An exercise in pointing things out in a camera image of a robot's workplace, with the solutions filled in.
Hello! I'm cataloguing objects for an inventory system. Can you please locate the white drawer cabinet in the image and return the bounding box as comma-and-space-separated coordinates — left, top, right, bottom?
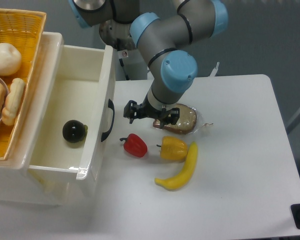
0, 32, 65, 205

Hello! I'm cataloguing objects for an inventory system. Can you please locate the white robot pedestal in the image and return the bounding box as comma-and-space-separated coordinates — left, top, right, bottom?
98, 19, 149, 81

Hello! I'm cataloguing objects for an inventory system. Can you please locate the yellow banana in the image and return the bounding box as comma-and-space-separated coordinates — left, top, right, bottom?
154, 141, 199, 191

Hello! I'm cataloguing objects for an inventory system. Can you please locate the beige braided bread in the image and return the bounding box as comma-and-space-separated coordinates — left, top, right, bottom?
1, 78, 26, 126

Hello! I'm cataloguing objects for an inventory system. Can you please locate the white round bun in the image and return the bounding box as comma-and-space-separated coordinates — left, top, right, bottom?
0, 43, 22, 76

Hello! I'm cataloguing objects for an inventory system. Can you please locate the yellow wicker basket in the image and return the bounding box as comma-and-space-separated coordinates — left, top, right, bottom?
0, 8, 47, 161

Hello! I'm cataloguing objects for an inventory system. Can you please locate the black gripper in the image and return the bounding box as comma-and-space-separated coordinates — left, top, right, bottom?
123, 100, 180, 129

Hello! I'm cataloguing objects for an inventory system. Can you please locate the dark purple eggplant ball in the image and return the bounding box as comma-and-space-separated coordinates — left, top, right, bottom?
62, 119, 88, 144

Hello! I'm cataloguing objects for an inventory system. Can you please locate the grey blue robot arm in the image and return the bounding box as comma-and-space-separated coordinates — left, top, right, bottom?
69, 0, 229, 127

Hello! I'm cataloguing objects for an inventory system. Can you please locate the bread slice in plastic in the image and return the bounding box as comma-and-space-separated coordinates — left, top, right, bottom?
152, 103, 214, 136

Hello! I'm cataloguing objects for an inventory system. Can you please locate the red bell pepper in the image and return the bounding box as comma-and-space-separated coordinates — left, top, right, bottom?
119, 133, 148, 158

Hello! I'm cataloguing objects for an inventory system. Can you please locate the yellow bell pepper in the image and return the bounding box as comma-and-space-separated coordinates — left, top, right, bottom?
156, 136, 188, 161

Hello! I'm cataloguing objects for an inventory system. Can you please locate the white table bracket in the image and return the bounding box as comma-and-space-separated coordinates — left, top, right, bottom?
209, 61, 220, 77

